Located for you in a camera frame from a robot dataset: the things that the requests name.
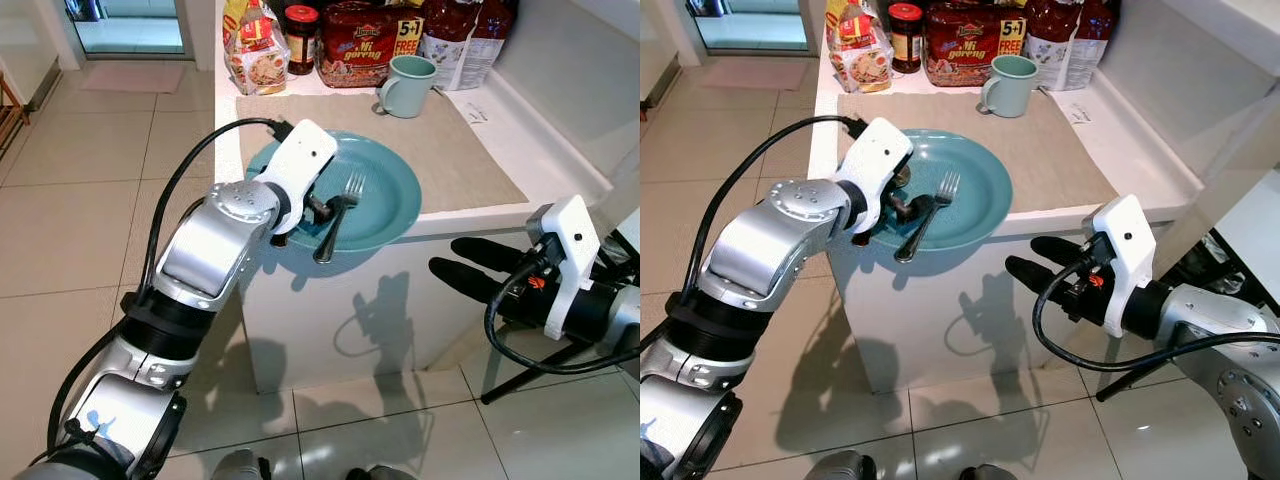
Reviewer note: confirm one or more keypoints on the red instant noodle multipack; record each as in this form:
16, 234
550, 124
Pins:
365, 50
970, 50

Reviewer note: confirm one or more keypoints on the red-lidded dark jar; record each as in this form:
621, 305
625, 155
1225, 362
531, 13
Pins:
905, 40
301, 40

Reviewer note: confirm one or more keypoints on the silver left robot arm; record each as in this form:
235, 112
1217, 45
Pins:
775, 235
215, 245

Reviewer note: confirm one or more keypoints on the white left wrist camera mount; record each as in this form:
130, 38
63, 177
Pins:
878, 160
300, 160

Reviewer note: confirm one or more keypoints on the glass door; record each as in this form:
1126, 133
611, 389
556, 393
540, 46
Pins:
750, 22
128, 25

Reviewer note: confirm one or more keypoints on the grey right robot foot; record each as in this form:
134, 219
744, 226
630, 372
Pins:
988, 472
380, 473

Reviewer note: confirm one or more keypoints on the silver metal fork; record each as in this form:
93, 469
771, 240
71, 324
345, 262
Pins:
915, 235
333, 235

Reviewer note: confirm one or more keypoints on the wooden furniture piece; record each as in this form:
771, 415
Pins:
10, 110

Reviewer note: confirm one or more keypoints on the beige woven placemat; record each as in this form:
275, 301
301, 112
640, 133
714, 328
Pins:
460, 160
1055, 150

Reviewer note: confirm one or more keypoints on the clear yellow-red food bag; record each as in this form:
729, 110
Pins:
858, 50
255, 50

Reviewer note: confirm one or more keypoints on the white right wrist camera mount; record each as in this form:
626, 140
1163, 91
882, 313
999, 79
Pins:
572, 250
1130, 250

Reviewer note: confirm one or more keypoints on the white counter cabinet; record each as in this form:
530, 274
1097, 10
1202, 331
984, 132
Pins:
950, 320
400, 310

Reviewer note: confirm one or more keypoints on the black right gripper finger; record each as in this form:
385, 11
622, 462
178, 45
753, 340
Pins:
1062, 250
1040, 275
470, 278
490, 253

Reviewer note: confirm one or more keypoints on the grey left robot foot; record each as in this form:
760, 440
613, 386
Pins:
842, 467
238, 467

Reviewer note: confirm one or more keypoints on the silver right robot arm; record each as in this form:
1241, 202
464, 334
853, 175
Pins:
615, 315
1215, 335

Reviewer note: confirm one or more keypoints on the black metal rod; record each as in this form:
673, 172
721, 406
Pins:
530, 375
1140, 380

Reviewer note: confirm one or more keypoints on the red and white bag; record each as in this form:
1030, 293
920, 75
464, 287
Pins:
470, 40
1070, 35

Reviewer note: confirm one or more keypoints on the teal ceramic mug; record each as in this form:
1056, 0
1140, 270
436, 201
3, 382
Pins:
410, 88
1012, 88

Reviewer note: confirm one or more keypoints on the teal round plate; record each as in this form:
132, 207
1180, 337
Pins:
975, 195
385, 195

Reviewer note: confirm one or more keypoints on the pink door mat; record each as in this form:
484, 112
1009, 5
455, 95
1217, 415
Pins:
133, 78
752, 75

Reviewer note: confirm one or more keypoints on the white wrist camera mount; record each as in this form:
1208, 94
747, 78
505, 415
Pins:
300, 160
572, 250
878, 160
1130, 250

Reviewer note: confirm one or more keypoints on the grey robot foot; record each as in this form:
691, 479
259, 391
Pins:
238, 467
380, 473
842, 467
988, 472

